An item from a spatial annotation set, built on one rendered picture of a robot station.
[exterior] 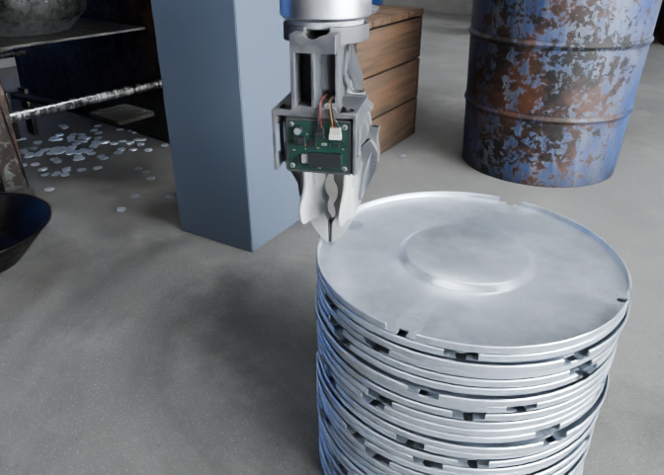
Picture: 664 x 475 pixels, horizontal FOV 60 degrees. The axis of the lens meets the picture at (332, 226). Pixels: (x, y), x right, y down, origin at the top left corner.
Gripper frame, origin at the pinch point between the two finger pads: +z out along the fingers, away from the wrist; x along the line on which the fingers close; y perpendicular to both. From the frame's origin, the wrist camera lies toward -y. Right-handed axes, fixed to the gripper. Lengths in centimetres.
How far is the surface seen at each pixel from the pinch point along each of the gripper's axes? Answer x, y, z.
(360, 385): 5.1, 12.7, 8.8
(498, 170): 23, -84, 25
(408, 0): -27, -417, 21
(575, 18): 34, -80, -11
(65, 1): -81, -80, -12
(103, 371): -32.3, -2.4, 26.8
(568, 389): 22.0, 12.7, 6.1
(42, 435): -33.3, 9.1, 26.7
